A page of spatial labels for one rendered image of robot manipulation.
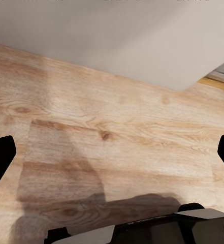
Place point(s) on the fixed window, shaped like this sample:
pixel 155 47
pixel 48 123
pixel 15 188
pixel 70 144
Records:
pixel 214 78

